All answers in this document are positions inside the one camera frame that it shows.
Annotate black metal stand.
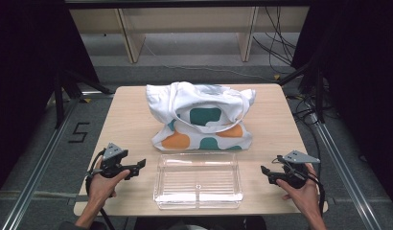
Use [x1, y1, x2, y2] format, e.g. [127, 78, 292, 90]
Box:
[53, 67, 115, 129]
[276, 52, 327, 125]

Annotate person's right hand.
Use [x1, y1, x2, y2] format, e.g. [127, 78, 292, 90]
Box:
[275, 163, 321, 215]

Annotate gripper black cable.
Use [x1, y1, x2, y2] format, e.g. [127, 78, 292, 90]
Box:
[84, 148, 117, 230]
[271, 154, 327, 216]

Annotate clear plastic box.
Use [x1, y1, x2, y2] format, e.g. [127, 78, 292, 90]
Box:
[152, 151, 244, 211]

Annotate white tote bag orange teal shapes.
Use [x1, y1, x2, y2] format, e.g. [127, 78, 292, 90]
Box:
[145, 80, 258, 152]

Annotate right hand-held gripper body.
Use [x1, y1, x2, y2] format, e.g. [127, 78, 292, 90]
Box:
[271, 149, 321, 190]

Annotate person's left hand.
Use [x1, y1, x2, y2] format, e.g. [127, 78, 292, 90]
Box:
[87, 169, 131, 206]

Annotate black cables by stand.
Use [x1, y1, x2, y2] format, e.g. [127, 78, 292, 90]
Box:
[285, 90, 324, 180]

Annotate bundle of black floor cables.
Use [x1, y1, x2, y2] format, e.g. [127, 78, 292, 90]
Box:
[251, 5, 298, 77]

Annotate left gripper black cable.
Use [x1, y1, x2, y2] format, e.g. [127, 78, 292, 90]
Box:
[84, 148, 117, 230]

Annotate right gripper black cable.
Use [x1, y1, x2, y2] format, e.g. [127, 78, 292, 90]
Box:
[271, 154, 327, 216]

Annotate black curtain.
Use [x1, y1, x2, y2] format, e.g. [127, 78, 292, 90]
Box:
[289, 0, 393, 212]
[0, 0, 101, 200]

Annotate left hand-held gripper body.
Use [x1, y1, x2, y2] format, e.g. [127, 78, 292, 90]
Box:
[99, 142, 139, 179]

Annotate aluminium floor rail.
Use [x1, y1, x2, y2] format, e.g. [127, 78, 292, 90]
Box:
[0, 95, 82, 230]
[309, 111, 383, 230]

